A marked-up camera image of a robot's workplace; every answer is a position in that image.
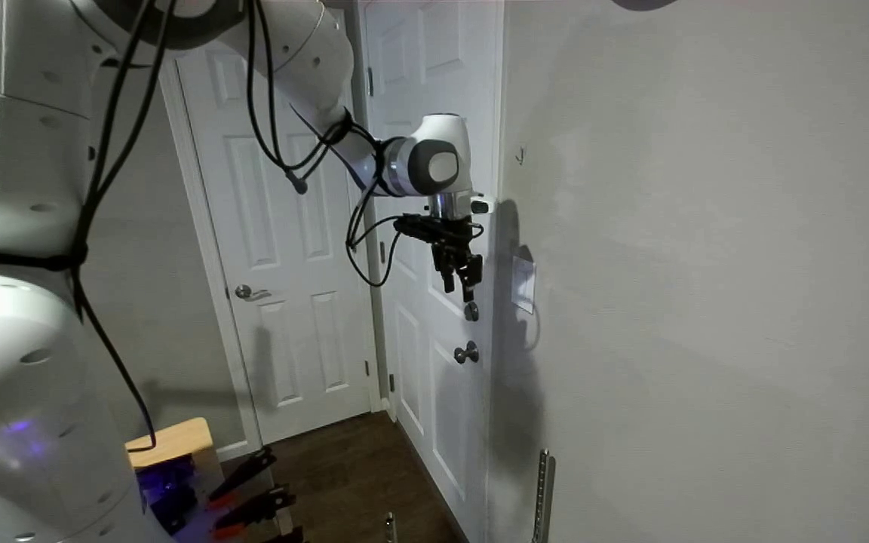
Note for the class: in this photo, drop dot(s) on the white panel door with knob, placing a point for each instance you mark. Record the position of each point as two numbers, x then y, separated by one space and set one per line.
451 402

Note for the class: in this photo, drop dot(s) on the blue lit device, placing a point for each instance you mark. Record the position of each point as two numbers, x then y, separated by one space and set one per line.
163 492

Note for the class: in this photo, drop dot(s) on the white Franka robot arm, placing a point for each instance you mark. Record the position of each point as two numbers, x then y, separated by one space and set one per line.
24 402

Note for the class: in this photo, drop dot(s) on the white light switch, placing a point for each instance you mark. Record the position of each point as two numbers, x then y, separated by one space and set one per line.
524 279

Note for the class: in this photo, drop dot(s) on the dark round door knob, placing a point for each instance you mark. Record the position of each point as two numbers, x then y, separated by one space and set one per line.
465 353

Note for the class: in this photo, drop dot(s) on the white panel door with lever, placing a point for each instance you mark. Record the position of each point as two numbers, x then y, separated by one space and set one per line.
286 334

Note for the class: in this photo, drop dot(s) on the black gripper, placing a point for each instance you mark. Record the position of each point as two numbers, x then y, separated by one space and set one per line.
444 234

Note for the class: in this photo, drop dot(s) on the door hinge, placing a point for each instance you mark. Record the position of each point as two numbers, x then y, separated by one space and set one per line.
391 385

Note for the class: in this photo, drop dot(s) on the dark round object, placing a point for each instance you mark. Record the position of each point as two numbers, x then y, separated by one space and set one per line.
645 4

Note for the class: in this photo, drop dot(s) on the red black clamp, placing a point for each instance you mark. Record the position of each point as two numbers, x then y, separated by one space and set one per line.
244 471
259 506

